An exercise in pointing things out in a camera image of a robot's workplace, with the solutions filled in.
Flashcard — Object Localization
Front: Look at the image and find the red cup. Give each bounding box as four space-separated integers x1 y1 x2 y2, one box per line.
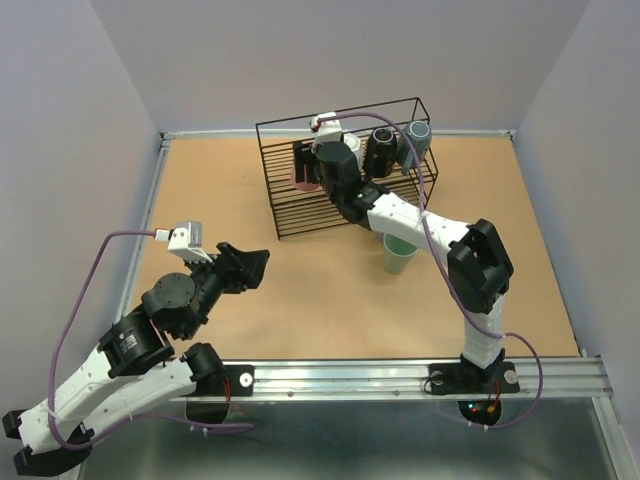
290 167 320 192

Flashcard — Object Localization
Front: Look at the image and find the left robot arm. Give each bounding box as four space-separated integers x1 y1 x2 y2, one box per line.
2 229 270 477

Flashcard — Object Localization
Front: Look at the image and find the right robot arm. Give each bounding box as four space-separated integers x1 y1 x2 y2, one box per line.
293 141 514 390

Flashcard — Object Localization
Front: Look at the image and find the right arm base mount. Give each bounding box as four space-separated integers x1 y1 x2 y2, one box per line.
428 358 520 395

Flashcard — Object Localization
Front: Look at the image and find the white mug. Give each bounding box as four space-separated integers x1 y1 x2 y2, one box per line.
342 133 364 170

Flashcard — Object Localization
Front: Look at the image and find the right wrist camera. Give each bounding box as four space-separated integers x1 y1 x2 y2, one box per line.
309 112 343 153

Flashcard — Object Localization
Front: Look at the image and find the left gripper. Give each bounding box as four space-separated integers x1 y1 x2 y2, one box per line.
183 241 273 338

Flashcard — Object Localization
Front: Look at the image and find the green cup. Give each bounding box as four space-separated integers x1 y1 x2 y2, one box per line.
382 234 418 275

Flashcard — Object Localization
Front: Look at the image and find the blue-grey mug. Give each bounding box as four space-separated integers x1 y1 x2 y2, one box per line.
396 120 432 175

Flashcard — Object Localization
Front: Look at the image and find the black wire dish rack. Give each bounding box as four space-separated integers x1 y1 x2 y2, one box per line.
255 97 439 240

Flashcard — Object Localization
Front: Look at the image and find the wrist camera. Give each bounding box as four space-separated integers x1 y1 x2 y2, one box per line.
154 221 212 264
309 112 343 153

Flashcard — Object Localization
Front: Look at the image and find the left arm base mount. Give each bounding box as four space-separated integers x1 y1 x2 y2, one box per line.
187 363 255 397

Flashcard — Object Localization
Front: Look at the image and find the black mug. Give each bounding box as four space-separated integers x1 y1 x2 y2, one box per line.
363 128 398 179

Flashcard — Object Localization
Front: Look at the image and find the aluminium front rail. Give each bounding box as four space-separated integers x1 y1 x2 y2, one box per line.
169 355 614 401

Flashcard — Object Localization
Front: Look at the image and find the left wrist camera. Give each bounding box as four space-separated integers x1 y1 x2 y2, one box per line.
154 221 212 264

